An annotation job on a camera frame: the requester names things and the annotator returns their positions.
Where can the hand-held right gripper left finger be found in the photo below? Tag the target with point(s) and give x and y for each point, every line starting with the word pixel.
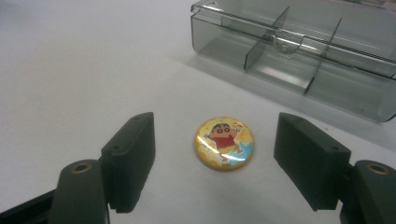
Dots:
pixel 130 161

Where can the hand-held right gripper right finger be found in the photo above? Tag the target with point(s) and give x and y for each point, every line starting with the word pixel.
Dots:
pixel 311 161

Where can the round cartoon badge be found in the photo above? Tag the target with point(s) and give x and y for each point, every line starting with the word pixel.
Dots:
pixel 224 143

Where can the grey transparent compartment box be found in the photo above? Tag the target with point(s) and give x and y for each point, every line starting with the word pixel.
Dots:
pixel 280 68

